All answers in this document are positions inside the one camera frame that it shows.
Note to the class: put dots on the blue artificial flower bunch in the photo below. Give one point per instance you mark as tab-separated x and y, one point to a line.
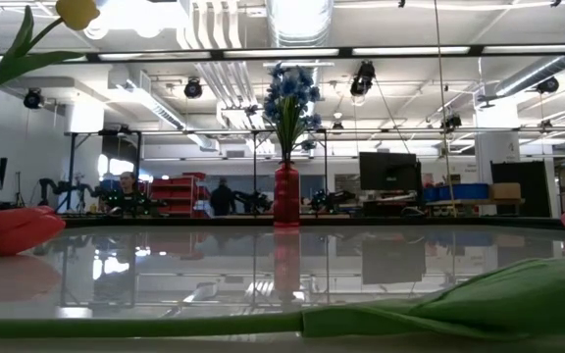
290	93

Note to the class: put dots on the yellow artificial tulip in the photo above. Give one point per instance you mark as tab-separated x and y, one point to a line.
76	12

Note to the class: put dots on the black background robot arm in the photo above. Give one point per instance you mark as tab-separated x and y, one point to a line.
62	188
331	198
253	200

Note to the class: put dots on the red glass vase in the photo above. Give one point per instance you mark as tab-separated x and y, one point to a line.
286	196

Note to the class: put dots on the person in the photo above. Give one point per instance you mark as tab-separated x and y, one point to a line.
222	196
128	188

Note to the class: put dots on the red storage bin shelf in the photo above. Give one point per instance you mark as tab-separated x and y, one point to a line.
177	193

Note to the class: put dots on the black hanging spotlight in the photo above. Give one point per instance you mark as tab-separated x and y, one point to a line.
193	88
363	78
32	99
548	85

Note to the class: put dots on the black overhead light beam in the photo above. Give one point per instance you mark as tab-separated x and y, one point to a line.
214	54

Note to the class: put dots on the blue storage bins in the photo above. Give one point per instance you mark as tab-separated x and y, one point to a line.
456	191

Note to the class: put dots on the brown cardboard box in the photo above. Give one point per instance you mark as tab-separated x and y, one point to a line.
505	191

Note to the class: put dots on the black panel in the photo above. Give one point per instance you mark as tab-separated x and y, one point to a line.
520	188

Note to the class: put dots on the black aluminium table frame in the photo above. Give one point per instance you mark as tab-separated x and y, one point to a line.
410	222

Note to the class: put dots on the silver ventilation duct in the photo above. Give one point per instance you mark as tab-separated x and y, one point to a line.
299	22

